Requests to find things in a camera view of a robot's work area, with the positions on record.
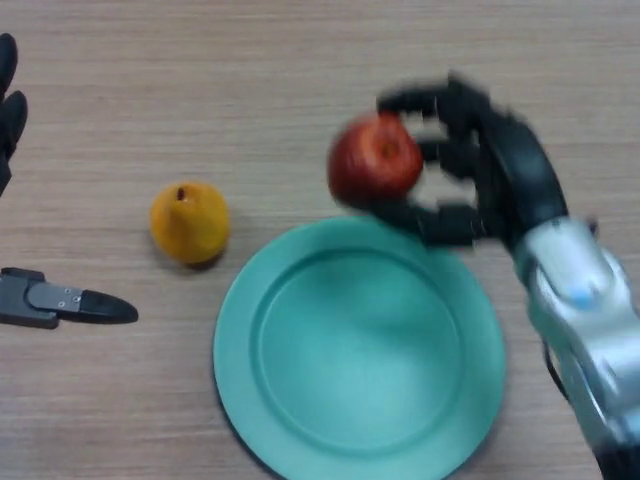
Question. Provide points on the red apple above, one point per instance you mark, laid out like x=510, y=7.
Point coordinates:
x=372, y=165

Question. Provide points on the green round plate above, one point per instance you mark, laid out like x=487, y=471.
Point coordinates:
x=360, y=350

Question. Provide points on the yellow pear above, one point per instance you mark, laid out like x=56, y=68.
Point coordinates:
x=190, y=222

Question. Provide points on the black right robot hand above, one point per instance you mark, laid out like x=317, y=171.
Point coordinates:
x=520, y=165

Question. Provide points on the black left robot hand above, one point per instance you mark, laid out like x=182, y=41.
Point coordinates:
x=30, y=302

